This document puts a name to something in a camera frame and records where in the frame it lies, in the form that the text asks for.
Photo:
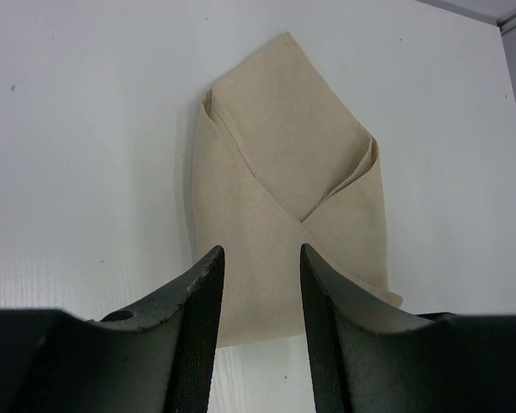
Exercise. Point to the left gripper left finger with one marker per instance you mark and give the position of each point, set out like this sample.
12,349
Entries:
154,355

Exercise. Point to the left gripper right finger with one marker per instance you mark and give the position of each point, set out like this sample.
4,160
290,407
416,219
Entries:
368,356

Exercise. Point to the beige cloth napkin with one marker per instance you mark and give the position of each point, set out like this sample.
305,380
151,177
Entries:
279,162

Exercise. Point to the right aluminium frame post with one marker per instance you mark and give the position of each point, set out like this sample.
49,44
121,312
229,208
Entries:
499,13

